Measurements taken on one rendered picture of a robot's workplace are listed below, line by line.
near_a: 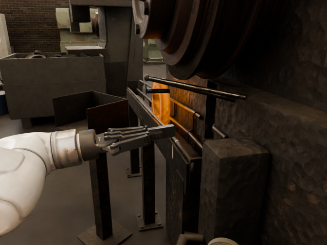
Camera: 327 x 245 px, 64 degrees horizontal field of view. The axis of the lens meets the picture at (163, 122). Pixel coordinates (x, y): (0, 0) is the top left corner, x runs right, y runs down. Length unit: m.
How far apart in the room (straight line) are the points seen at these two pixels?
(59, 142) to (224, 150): 0.37
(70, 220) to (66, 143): 1.03
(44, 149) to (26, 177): 0.13
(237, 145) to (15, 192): 0.37
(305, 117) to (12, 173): 0.47
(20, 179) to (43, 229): 1.14
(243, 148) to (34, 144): 0.43
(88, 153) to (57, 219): 1.06
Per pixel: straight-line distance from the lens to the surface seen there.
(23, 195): 0.49
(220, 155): 0.44
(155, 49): 8.96
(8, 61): 3.07
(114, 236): 1.47
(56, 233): 1.58
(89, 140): 0.63
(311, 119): 0.43
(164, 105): 0.92
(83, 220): 1.61
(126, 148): 0.62
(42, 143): 0.64
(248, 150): 0.47
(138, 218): 1.55
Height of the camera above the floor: 0.99
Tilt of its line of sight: 19 degrees down
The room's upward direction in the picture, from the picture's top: straight up
